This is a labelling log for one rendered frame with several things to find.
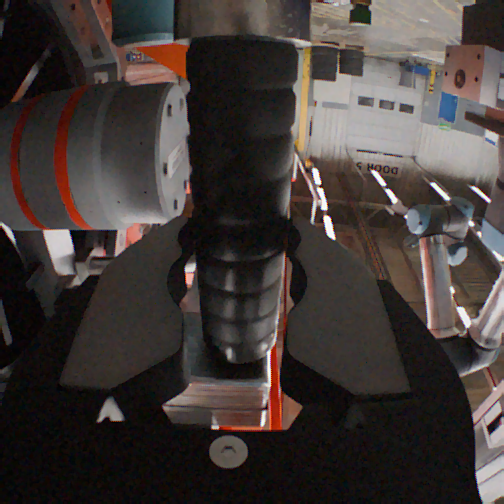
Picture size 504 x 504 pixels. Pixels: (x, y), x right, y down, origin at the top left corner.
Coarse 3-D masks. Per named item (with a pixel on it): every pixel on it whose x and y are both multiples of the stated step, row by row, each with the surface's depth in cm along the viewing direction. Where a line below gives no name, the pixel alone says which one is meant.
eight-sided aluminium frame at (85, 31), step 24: (72, 0) 30; (96, 0) 30; (72, 24) 32; (96, 24) 33; (96, 48) 40; (120, 48) 41; (96, 72) 42; (120, 72) 43; (96, 240) 50; (120, 240) 52; (0, 384) 23
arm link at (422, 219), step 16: (416, 208) 76; (432, 208) 76; (416, 224) 76; (432, 224) 75; (448, 224) 76; (432, 240) 75; (432, 256) 74; (432, 272) 74; (448, 272) 73; (432, 288) 74; (448, 288) 72; (432, 304) 73; (448, 304) 71; (432, 320) 73; (448, 320) 71; (448, 336) 69; (448, 352) 68; (464, 352) 68; (464, 368) 67
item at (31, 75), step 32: (0, 0) 22; (32, 0) 26; (0, 32) 24; (32, 32) 32; (0, 64) 36; (32, 64) 33; (64, 64) 39; (0, 96) 41; (32, 96) 43; (0, 224) 32; (0, 256) 48; (0, 288) 44; (32, 288) 45; (0, 320) 31; (32, 320) 40; (0, 352) 32
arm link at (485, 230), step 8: (496, 192) 48; (496, 200) 48; (488, 208) 51; (496, 208) 48; (488, 216) 51; (496, 216) 48; (488, 224) 50; (496, 224) 48; (480, 232) 55; (488, 232) 51; (496, 232) 48; (488, 240) 51; (496, 240) 49; (496, 248) 49
